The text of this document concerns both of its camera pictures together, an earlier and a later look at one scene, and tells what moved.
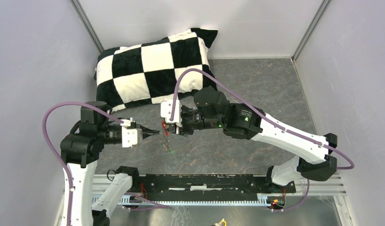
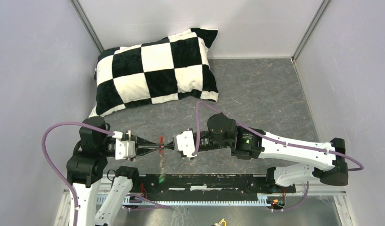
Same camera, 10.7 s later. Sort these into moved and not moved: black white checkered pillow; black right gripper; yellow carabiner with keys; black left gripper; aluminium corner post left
Moved: black left gripper; black right gripper
Not moved: yellow carabiner with keys; black white checkered pillow; aluminium corner post left
